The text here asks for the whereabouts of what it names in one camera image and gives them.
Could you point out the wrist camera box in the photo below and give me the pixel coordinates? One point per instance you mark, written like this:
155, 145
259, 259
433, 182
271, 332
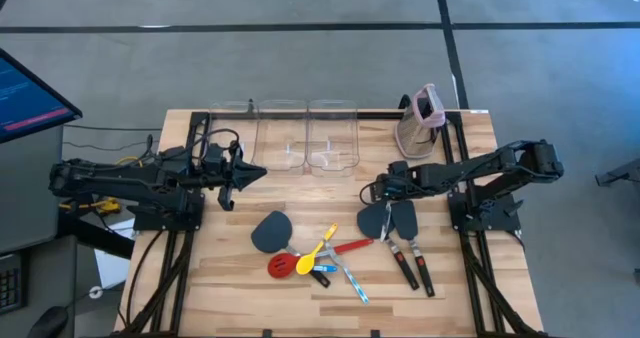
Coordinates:
215, 158
398, 168

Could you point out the black table clamp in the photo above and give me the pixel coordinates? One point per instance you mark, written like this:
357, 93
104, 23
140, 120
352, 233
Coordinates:
406, 102
250, 104
375, 334
267, 334

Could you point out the white round plug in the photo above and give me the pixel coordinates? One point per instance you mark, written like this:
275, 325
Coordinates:
95, 292

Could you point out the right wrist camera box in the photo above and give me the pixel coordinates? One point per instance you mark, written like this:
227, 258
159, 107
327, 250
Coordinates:
398, 168

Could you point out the yellow silicone spoon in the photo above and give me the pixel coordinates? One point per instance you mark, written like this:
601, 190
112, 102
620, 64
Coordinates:
305, 264

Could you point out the grey computer cabinet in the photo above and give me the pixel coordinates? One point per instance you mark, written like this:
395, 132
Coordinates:
30, 193

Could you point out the black computer mouse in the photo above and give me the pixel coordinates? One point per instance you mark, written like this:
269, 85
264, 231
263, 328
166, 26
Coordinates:
47, 323

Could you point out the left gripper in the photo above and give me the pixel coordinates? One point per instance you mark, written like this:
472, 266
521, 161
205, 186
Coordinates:
227, 178

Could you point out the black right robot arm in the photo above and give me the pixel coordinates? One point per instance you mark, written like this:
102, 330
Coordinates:
475, 165

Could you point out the clear plastic bin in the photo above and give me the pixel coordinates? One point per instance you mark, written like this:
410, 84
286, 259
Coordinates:
240, 123
332, 138
280, 138

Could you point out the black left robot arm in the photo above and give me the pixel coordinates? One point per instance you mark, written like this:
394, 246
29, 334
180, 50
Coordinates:
125, 178

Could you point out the computer monitor blue screen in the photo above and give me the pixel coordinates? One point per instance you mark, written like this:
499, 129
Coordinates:
25, 98

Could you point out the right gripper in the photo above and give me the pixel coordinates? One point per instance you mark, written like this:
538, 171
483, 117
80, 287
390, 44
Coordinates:
385, 188

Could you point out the red slotted spoon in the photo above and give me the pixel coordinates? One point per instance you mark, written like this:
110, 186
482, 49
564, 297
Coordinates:
280, 267

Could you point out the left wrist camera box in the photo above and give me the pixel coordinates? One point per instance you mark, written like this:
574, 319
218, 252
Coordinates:
215, 158

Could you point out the white paper sheet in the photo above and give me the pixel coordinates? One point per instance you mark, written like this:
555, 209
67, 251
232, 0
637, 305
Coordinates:
112, 265

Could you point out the blue patterned metal tongs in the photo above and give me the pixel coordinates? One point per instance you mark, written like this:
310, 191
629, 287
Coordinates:
351, 278

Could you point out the black keyboard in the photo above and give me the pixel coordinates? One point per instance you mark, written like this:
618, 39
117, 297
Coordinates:
10, 283

